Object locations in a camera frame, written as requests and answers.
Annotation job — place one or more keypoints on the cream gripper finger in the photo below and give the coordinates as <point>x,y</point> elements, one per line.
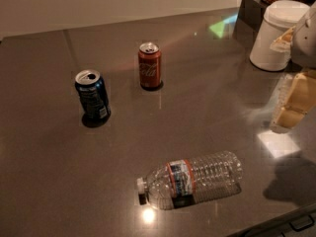
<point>283,42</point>
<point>297,97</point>

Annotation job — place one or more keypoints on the clear plastic water bottle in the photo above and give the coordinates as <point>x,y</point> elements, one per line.
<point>191,181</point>

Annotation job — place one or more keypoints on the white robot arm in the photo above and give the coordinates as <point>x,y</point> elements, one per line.
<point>303,45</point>

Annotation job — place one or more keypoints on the red coca-cola can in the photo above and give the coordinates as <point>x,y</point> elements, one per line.
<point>149,63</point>

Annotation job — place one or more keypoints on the blue pepsi can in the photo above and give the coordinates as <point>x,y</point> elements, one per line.
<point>92,93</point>

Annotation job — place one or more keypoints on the white cylindrical container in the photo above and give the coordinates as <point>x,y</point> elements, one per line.
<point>278,18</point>

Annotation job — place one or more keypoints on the black drawer handle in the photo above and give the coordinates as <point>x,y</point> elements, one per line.
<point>302,223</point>

